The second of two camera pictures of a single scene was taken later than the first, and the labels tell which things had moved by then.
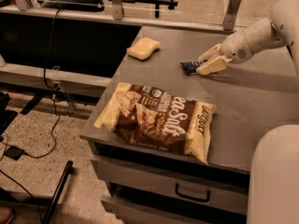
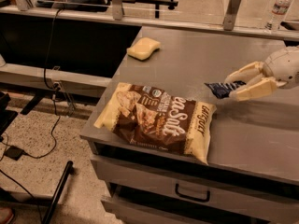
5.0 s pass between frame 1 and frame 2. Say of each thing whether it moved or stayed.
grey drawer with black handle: stayed
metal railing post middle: stayed
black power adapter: stayed
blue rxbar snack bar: moved
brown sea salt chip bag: stayed
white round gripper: moved
